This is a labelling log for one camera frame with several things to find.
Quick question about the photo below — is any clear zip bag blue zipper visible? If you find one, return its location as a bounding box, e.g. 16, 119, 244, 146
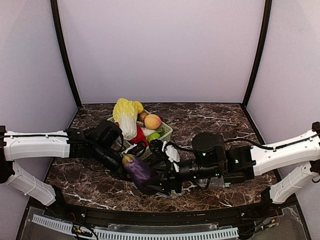
132, 182, 186, 199

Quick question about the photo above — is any purple eggplant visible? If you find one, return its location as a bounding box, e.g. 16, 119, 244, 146
122, 154, 157, 190

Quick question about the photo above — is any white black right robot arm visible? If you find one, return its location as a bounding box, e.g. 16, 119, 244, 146
142, 122, 320, 204

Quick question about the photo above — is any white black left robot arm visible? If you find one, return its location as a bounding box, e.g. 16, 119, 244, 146
0, 120, 127, 207

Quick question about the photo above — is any red bell pepper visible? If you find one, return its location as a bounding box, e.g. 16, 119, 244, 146
129, 125, 146, 144

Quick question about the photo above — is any orange pink peach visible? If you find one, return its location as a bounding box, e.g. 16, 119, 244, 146
144, 114, 162, 130

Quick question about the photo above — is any brown potato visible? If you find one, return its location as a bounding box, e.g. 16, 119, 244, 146
139, 112, 149, 122

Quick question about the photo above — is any yellow napa cabbage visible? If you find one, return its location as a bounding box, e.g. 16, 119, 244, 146
112, 98, 138, 141

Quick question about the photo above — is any yellow lemon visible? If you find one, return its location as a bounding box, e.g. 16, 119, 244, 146
133, 101, 144, 114

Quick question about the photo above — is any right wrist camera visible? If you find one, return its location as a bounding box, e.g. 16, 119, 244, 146
149, 139, 181, 173

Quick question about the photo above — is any black front rail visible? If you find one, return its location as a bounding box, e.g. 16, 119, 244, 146
44, 202, 280, 227

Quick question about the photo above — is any black frame post right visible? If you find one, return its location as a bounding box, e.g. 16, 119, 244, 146
241, 0, 273, 109

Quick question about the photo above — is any black frame post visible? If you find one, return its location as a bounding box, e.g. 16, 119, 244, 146
50, 0, 83, 109
241, 0, 273, 109

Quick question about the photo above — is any black frame post left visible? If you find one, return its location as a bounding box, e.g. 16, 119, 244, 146
50, 0, 83, 109

